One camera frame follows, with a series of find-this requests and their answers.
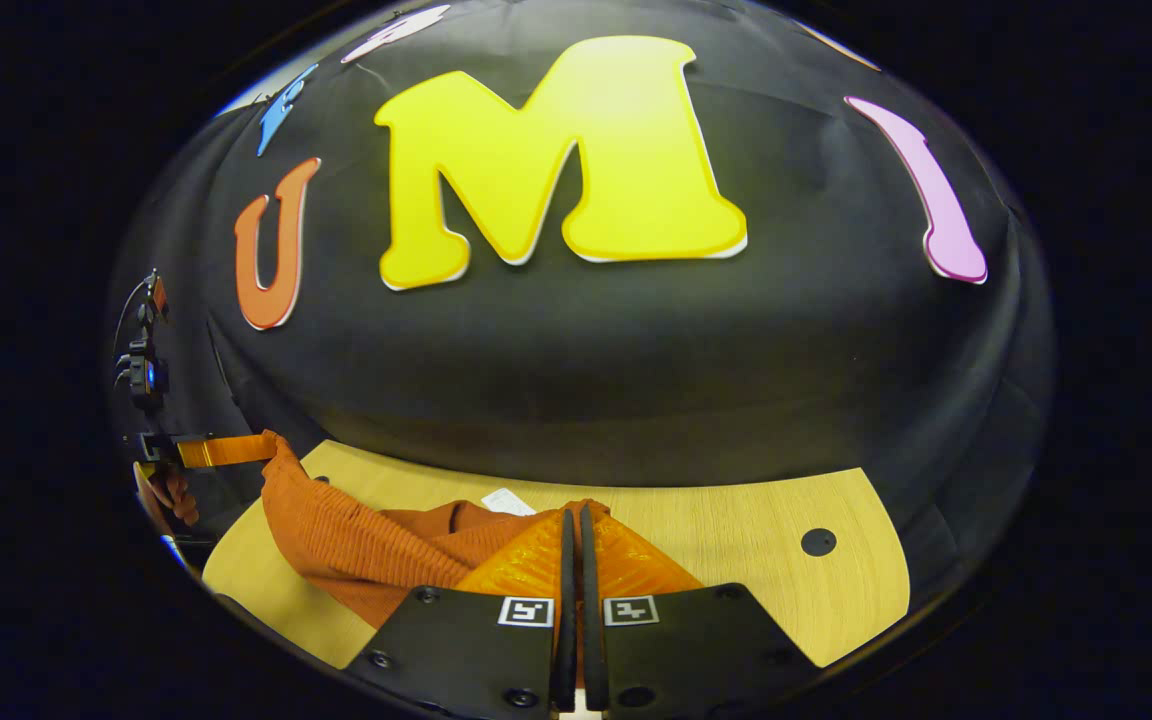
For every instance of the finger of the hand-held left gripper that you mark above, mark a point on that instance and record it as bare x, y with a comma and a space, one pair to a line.
226, 450

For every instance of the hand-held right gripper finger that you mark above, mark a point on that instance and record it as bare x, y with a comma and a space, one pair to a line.
591, 650
566, 650

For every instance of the orange shirt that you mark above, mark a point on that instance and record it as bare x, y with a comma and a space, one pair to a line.
366, 550

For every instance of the black backdrop cloth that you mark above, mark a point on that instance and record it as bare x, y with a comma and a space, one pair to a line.
586, 380

